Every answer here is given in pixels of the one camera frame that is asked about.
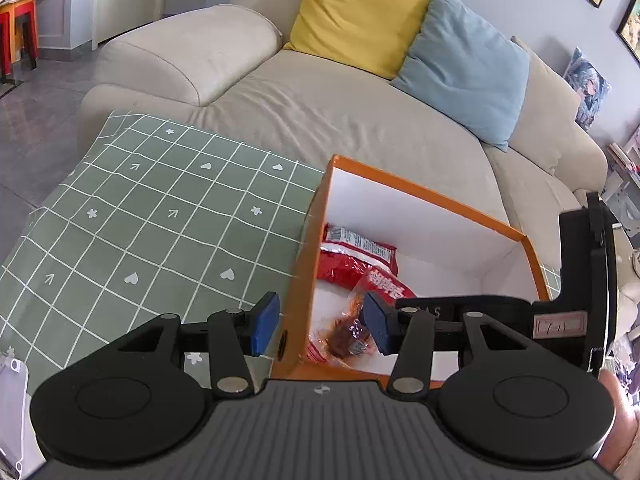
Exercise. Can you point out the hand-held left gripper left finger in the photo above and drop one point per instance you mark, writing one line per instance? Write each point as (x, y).
(265, 322)

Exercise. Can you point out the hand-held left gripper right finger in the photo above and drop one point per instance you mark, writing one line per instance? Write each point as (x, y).
(377, 327)

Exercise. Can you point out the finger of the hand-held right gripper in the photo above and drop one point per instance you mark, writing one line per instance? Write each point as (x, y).
(500, 307)

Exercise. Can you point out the clear snack packet red label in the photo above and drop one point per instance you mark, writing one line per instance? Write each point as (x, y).
(345, 335)

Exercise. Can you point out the orange cardboard box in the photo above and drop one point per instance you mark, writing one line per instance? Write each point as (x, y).
(305, 280)

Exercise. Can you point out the person's right hand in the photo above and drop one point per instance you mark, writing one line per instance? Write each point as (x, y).
(622, 425)

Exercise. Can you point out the green checked tablecloth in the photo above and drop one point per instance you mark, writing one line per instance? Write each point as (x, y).
(150, 220)

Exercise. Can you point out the printed figure cushion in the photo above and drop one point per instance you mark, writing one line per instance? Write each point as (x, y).
(587, 90)

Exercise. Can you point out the beige sofa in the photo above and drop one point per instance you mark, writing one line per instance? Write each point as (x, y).
(325, 110)

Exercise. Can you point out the light blue cushion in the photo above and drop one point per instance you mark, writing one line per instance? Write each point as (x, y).
(460, 70)

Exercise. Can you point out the clear plastic case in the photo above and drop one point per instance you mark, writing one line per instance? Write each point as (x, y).
(11, 410)

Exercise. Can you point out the yellow cushion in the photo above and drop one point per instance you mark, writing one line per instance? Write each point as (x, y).
(360, 10)

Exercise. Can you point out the white door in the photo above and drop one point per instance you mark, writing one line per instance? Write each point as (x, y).
(130, 0)

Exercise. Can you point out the red stool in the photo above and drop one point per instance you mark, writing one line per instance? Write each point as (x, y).
(20, 30)

